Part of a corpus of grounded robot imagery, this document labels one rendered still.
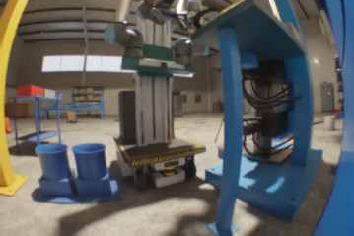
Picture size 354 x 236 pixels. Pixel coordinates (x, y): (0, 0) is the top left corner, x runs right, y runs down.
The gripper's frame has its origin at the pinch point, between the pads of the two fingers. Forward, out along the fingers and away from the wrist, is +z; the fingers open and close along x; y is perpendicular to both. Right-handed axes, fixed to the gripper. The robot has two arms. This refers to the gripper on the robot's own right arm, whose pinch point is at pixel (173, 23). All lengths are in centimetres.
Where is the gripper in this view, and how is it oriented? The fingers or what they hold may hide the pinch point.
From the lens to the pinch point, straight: 76.4
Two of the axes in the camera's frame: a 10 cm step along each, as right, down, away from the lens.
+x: -7.7, 1.2, -6.3
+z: 3.6, 9.0, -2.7
